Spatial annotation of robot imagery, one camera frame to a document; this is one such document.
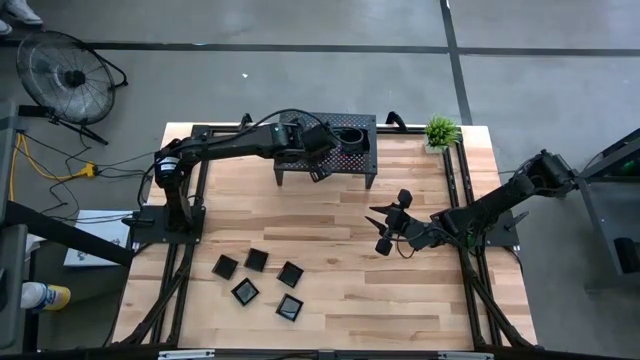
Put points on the black floor fan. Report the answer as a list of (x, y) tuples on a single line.
[(65, 77)]

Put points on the grey metal stand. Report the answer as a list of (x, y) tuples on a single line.
[(605, 210)]

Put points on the small black square plate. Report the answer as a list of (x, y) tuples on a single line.
[(289, 307), (290, 274), (245, 292), (225, 267), (256, 260)]

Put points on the white and yellow bottle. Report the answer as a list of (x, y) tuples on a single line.
[(45, 296)]

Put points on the black diagonal beam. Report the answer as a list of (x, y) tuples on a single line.
[(60, 232)]

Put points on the black wavy square bowl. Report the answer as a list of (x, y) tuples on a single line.
[(364, 145)]

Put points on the green plant in white pot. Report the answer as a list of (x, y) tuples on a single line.
[(441, 131)]

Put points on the black perforated metal riser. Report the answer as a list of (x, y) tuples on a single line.
[(290, 165)]

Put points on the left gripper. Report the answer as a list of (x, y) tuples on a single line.
[(315, 150)]

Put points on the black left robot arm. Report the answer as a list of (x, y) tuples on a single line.
[(225, 145)]

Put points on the person's shoe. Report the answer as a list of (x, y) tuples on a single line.
[(4, 27), (22, 10)]

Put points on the black curved clamp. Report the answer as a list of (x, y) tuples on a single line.
[(396, 120), (245, 121)]

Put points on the silver metal bracket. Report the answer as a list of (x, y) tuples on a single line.
[(465, 355), (186, 354)]

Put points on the white box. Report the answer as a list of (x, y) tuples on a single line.
[(100, 227)]

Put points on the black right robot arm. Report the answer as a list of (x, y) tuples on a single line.
[(500, 205)]

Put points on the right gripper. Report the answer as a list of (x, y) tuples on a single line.
[(407, 230)]

